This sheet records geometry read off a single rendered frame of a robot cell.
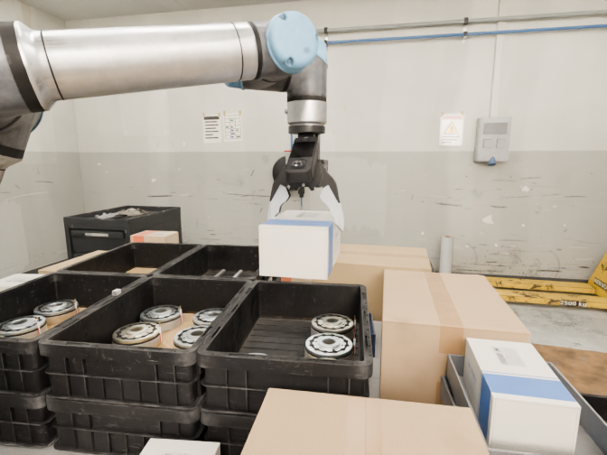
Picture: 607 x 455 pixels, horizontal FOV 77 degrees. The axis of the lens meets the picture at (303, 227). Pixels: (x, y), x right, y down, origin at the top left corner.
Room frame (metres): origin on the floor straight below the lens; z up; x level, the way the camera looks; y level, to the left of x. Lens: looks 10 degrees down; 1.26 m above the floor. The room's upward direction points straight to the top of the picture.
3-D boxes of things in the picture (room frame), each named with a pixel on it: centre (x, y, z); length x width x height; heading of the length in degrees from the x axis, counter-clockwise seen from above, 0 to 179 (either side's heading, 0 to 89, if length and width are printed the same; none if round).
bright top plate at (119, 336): (0.82, 0.38, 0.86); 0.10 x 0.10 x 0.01
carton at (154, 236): (1.65, 0.66, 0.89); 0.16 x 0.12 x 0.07; 80
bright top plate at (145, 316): (0.93, 0.37, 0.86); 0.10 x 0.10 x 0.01
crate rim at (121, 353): (0.81, 0.31, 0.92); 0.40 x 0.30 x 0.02; 172
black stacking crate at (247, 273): (1.20, 0.26, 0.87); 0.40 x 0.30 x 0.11; 172
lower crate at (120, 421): (0.81, 0.31, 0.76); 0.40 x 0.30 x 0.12; 172
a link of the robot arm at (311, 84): (0.75, 0.00, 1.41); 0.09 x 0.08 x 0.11; 115
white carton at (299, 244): (0.73, 0.00, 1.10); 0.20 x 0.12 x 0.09; 168
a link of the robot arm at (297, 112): (0.75, 0.00, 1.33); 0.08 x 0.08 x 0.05
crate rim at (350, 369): (0.77, 0.01, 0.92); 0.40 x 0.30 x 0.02; 172
